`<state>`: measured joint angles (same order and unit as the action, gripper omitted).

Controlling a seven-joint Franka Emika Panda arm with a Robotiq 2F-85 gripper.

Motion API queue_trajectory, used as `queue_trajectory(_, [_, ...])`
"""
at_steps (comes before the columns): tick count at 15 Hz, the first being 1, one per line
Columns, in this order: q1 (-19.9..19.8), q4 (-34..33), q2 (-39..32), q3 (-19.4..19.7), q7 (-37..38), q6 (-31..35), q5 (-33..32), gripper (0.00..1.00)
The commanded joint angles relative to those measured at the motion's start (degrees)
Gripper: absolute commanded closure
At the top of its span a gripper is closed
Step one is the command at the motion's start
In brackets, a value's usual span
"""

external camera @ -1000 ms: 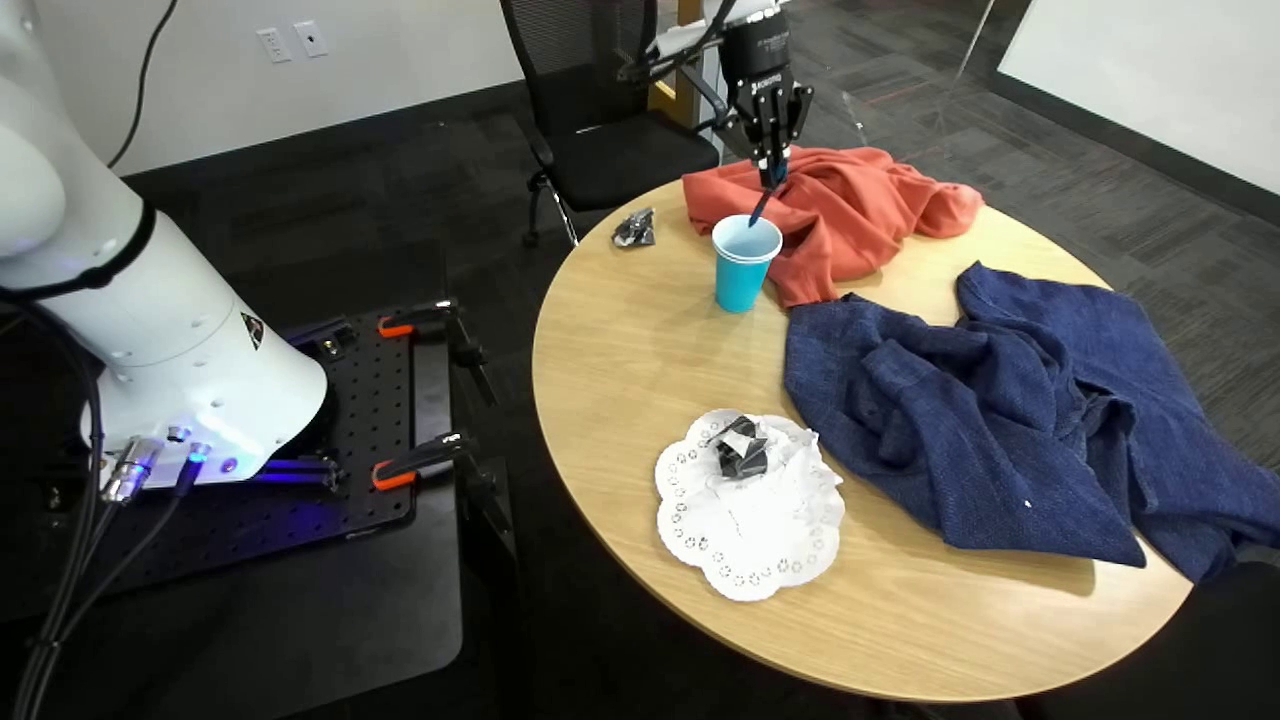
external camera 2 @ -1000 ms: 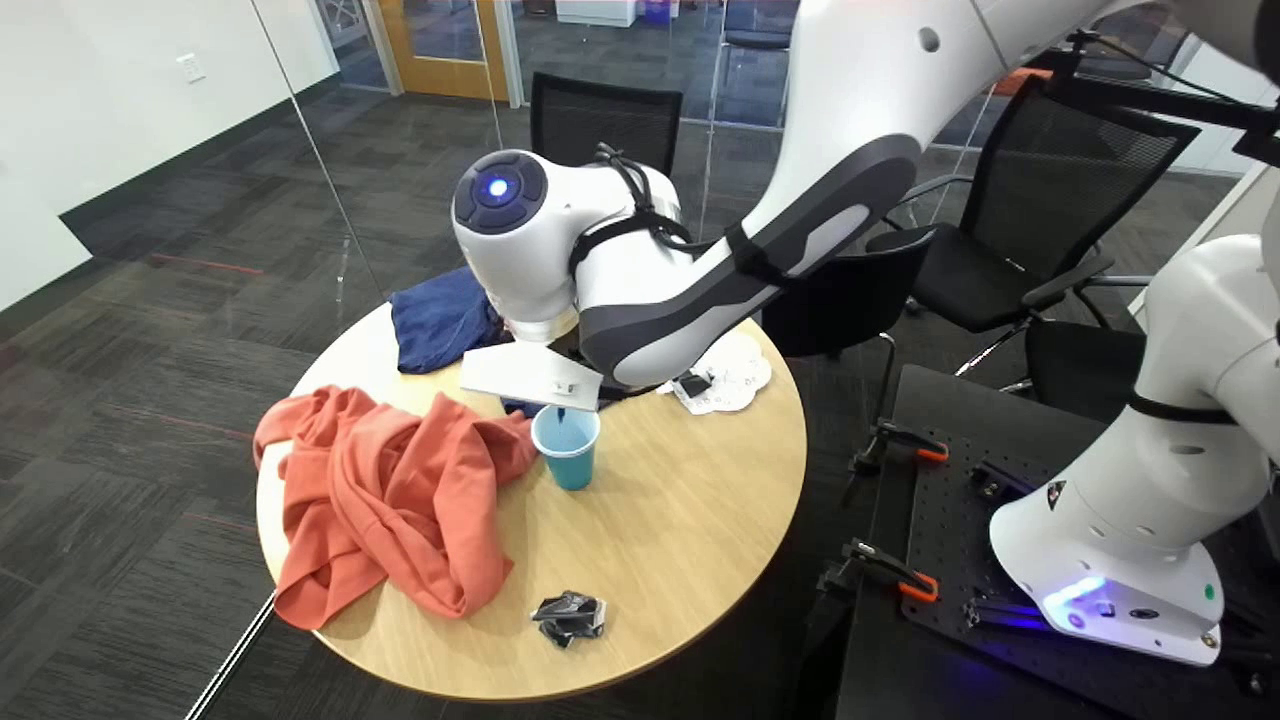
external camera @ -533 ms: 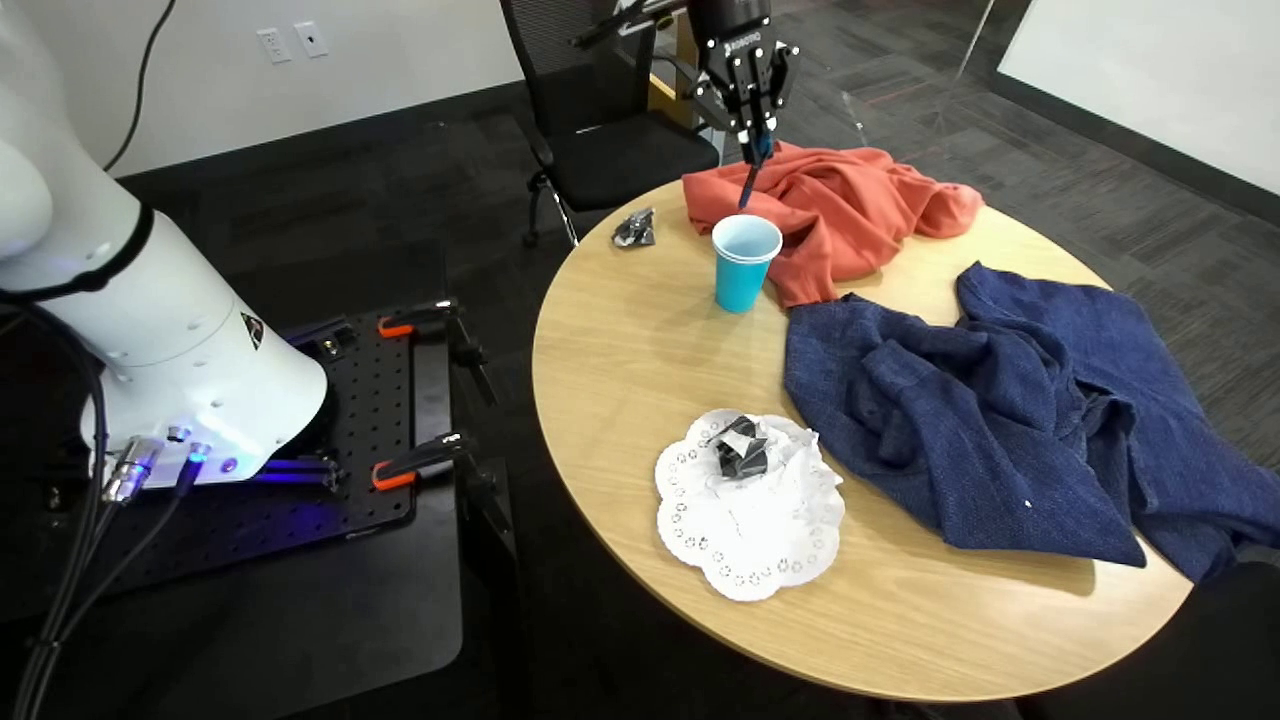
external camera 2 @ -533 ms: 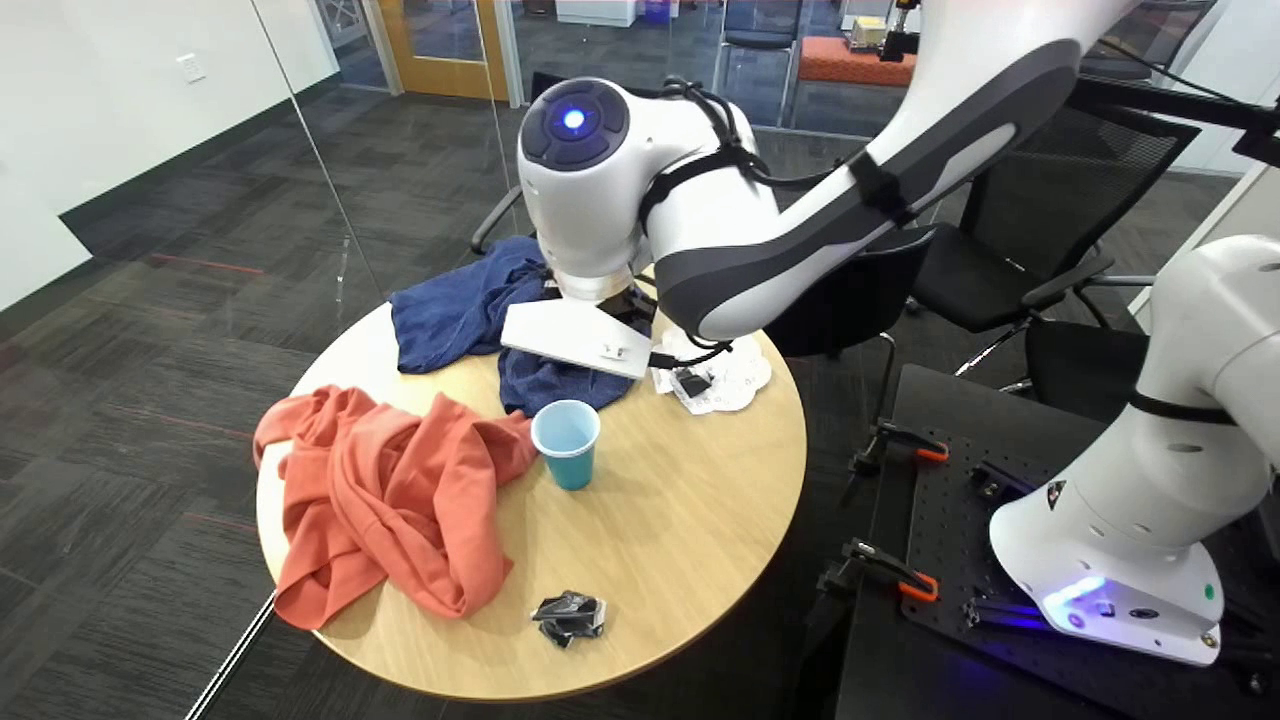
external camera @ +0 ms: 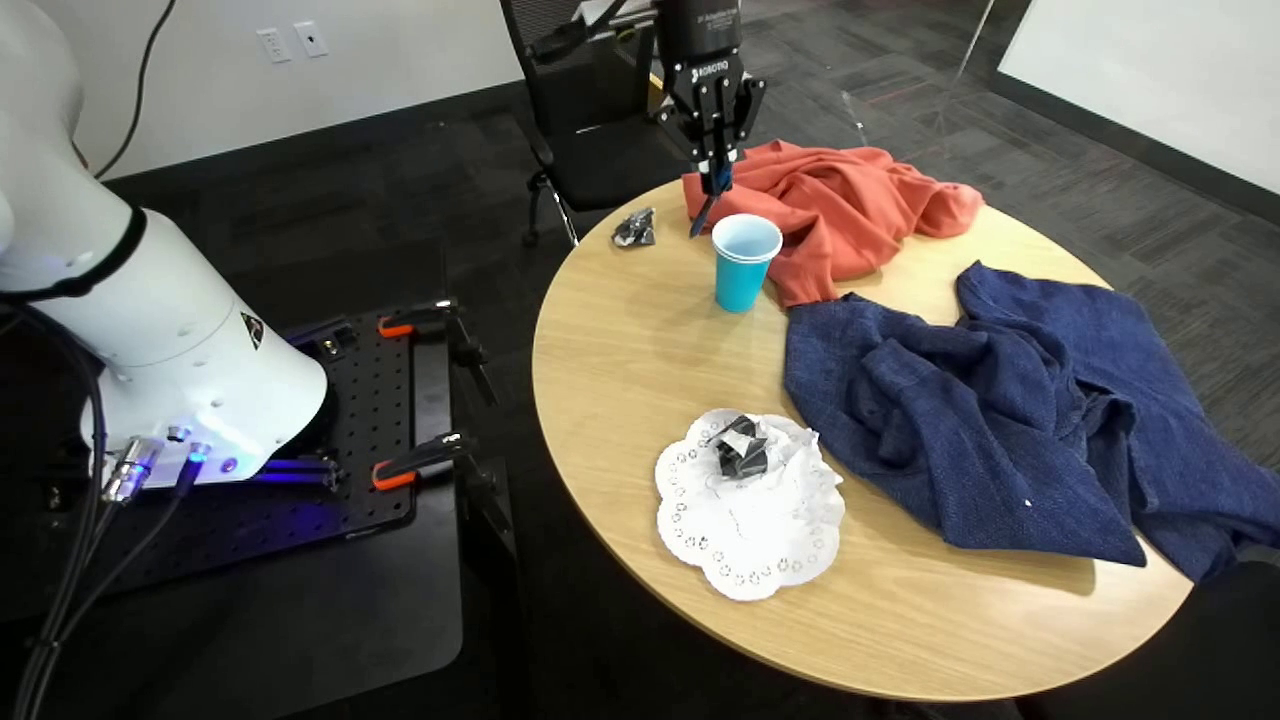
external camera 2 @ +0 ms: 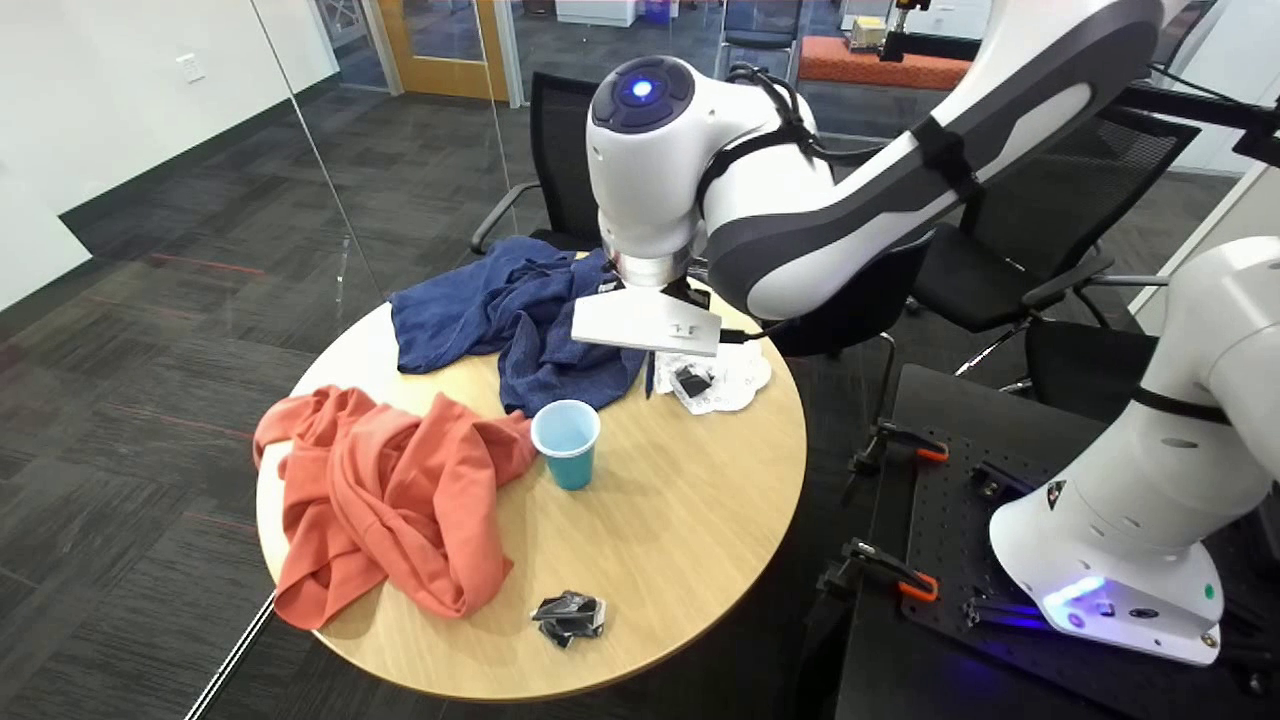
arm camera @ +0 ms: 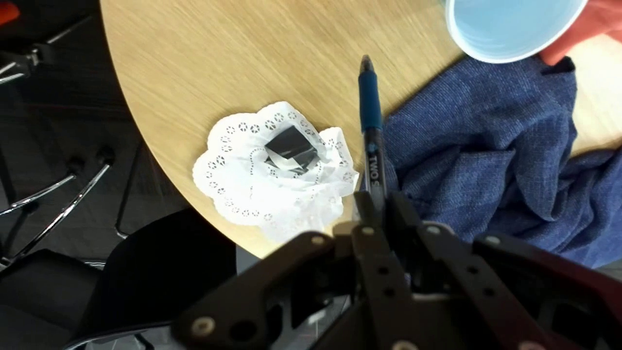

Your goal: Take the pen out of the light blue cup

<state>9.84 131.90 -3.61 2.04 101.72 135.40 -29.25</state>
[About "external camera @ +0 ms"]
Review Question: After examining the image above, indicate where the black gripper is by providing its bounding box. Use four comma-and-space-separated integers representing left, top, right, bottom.
656, 0, 773, 199

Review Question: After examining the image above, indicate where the light blue cup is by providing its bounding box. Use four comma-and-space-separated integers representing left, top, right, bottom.
706, 208, 786, 322

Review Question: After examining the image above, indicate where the black office chair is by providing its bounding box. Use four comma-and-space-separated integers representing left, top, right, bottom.
494, 0, 700, 254

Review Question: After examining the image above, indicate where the crumpled black object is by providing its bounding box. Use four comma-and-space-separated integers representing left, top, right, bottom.
609, 203, 659, 258

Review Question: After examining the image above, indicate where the orange cloth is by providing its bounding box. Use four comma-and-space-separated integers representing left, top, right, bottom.
680, 141, 986, 313

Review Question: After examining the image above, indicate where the small black object on doily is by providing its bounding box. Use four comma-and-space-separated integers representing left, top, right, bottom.
713, 414, 774, 486

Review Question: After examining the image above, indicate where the white paper doily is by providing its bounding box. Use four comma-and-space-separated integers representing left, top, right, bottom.
646, 405, 847, 606

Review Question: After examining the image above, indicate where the dark blue cloth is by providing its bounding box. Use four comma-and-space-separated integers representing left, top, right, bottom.
781, 260, 1280, 593

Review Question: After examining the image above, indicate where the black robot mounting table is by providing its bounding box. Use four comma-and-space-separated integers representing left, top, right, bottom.
0, 297, 471, 720

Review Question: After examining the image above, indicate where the black clamp with orange handle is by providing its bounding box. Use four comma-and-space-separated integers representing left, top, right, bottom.
371, 297, 463, 345
366, 428, 468, 497

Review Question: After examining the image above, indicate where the black wall cable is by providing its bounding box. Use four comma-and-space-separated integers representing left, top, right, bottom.
95, 0, 181, 179

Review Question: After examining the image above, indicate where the black cable bundle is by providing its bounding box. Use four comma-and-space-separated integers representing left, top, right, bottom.
8, 397, 208, 720

